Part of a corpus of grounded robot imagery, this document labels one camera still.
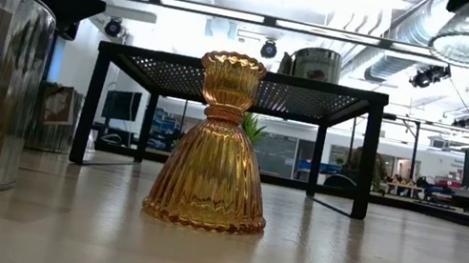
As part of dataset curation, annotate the black ceiling spotlight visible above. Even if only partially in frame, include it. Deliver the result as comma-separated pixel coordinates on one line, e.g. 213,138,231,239
258,38,280,61
102,15,126,40

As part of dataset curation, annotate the black track spotlight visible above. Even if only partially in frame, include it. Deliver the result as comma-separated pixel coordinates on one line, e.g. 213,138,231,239
451,111,469,131

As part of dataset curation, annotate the black monitor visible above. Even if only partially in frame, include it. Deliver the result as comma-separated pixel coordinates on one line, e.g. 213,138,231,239
99,86,145,125

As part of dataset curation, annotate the black aluminium table frame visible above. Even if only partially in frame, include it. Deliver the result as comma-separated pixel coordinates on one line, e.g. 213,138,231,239
71,134,469,233

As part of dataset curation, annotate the black chair back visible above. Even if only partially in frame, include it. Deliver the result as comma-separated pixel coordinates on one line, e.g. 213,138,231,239
322,171,359,192

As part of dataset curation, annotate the overhead light bar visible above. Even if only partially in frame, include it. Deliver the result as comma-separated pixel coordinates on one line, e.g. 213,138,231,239
95,0,469,67

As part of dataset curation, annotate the person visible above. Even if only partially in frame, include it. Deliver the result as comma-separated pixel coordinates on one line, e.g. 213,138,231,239
340,144,394,196

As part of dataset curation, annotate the black track light cluster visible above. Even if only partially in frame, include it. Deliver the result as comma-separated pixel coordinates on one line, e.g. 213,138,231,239
408,58,454,94

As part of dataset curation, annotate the silver ventilation duct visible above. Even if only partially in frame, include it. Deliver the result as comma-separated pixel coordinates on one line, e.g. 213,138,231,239
339,0,455,93

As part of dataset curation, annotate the black perforated metal riser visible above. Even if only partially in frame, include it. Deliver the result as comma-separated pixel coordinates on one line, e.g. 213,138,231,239
67,37,392,223

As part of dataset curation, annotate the amber glass candlestick holder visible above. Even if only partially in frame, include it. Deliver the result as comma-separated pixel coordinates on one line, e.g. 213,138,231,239
138,40,296,242

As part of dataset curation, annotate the small green potted plant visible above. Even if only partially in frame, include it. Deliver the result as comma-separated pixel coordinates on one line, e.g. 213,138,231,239
237,111,270,149

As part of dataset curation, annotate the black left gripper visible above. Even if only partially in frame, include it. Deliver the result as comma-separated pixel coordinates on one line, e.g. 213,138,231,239
10,0,108,46

